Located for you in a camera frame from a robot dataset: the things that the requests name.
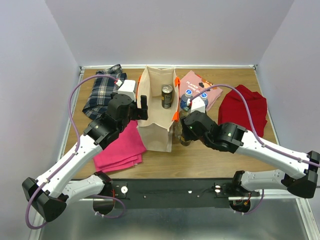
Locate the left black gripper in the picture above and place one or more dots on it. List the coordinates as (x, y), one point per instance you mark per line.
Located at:
(140, 113)

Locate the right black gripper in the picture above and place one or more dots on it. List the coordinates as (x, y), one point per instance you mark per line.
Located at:
(185, 130)

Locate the green cap glass bottle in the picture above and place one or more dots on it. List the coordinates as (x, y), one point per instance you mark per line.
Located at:
(178, 130)
(183, 113)

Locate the beige canvas bag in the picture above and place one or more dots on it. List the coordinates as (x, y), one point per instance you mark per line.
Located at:
(156, 131)

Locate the blue cap bottle from bag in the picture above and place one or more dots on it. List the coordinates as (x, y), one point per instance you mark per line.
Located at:
(204, 97)

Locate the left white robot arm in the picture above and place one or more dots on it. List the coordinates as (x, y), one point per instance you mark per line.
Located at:
(50, 193)

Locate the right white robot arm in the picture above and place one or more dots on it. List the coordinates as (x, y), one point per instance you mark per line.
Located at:
(295, 172)

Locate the blue cap bottle on table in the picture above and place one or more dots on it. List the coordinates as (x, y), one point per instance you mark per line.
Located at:
(185, 100)

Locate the red cloth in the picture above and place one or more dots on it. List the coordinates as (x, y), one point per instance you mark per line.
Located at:
(232, 109)

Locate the pink printed t-shirt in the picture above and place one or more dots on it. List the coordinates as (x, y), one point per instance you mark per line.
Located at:
(195, 83)

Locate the plaid navy shirt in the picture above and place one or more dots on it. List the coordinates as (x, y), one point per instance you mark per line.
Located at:
(103, 87)

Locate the magenta folded cloth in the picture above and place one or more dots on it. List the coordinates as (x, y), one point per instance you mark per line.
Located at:
(123, 153)

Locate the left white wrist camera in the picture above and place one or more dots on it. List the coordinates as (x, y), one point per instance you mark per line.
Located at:
(127, 87)

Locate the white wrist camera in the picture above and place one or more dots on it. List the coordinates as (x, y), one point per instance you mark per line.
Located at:
(197, 104)
(127, 87)

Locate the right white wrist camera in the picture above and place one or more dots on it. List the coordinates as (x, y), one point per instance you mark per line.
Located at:
(197, 104)

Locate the aluminium frame rail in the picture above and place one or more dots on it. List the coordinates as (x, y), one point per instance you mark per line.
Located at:
(282, 193)

